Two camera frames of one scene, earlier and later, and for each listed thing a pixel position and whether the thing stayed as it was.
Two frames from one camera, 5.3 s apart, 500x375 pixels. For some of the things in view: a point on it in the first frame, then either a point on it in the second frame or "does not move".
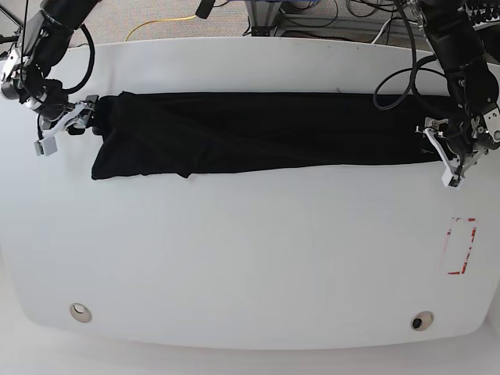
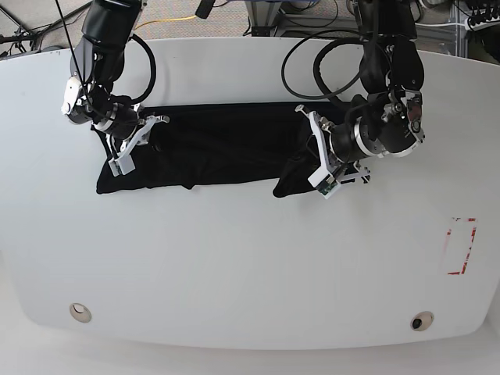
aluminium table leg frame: (263, 15) does not move
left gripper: (76, 122) -> (141, 134)
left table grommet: (80, 312) does not move
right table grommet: (422, 321) does not move
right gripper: (458, 167) -> (320, 126)
